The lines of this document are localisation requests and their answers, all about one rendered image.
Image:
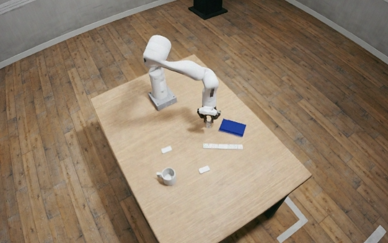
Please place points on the grey mug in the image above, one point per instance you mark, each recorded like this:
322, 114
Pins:
167, 173

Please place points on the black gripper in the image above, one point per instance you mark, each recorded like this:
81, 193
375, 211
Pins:
212, 116

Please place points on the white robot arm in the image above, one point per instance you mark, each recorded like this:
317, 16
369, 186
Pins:
156, 52

